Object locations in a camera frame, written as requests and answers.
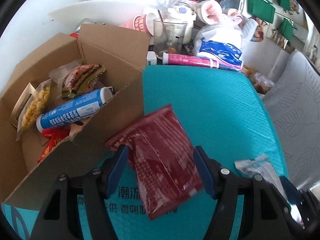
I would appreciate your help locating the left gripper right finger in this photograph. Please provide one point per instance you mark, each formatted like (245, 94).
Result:
(222, 185)

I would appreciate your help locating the grey leaf pattern cushion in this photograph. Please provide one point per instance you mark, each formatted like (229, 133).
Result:
(293, 105)

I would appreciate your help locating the clear bag yellow popcorn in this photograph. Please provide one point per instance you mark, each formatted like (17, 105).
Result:
(34, 107)

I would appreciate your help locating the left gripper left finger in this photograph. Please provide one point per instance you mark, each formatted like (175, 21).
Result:
(99, 185)

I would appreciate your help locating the dark red snack packet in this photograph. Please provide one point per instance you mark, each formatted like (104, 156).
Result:
(161, 154)

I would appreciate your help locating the small kraft window box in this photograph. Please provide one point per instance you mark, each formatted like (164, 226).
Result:
(21, 102)

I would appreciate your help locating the colourful patterned bag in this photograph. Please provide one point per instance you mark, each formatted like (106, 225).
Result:
(258, 35)

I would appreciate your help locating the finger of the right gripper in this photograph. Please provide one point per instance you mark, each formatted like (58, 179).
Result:
(294, 196)

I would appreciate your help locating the brown cardboard box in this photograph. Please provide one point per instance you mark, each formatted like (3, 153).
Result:
(69, 136)

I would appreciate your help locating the red candy wrapper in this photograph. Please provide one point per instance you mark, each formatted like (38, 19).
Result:
(54, 136)

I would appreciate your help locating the red white paper cup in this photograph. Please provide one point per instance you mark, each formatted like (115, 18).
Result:
(142, 23)

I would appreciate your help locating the white jar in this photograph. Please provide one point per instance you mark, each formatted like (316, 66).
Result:
(182, 12)

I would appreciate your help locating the red brown star snack packet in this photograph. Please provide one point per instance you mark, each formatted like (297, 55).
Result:
(81, 80)

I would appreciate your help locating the silver foil snack packet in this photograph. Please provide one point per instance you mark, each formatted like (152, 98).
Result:
(261, 165)

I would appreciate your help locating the blue white tube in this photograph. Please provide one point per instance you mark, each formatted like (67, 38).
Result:
(74, 110)

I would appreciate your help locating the pink tablet tube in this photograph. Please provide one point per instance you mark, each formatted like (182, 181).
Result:
(186, 60)

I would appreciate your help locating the teal bubble mailer mat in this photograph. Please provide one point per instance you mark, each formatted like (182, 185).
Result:
(219, 110)

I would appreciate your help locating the pink eared plush toy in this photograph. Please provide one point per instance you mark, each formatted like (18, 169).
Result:
(210, 12)

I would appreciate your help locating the clear glass cup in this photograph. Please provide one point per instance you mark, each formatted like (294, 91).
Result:
(168, 36)

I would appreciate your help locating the blue white plastic bag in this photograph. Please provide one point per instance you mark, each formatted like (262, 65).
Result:
(220, 43)

